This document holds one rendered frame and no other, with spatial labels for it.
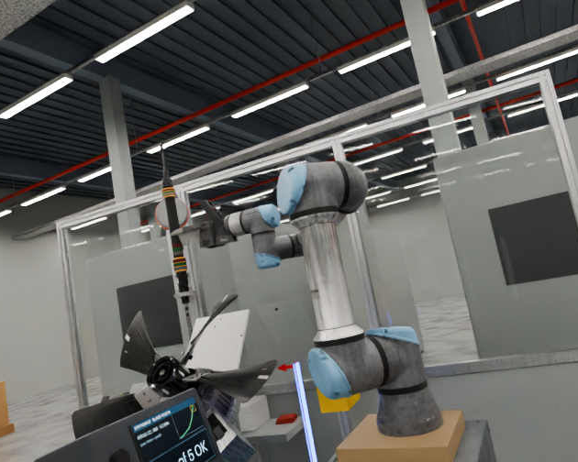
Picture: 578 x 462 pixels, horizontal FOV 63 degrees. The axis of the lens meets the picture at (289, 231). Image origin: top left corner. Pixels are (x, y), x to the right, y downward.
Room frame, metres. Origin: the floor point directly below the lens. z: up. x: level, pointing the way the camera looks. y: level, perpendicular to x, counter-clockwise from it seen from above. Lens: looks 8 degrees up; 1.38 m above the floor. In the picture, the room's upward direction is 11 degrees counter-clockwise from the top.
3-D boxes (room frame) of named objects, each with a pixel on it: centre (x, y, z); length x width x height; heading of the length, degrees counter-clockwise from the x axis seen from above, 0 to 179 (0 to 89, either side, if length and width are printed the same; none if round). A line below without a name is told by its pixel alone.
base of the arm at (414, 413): (1.15, -0.19, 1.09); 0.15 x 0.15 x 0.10
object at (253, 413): (2.17, 0.34, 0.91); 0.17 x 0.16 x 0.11; 159
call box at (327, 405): (1.70, -0.07, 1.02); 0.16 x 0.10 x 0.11; 159
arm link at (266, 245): (1.46, 0.06, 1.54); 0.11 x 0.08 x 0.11; 113
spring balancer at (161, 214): (2.26, 0.55, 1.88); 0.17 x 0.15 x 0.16; 69
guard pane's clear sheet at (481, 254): (2.23, 0.11, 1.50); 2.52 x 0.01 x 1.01; 69
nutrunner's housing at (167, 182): (1.56, 0.38, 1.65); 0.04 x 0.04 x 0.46
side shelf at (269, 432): (2.12, 0.28, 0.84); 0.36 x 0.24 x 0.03; 69
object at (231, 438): (1.57, 0.32, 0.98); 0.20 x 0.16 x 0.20; 159
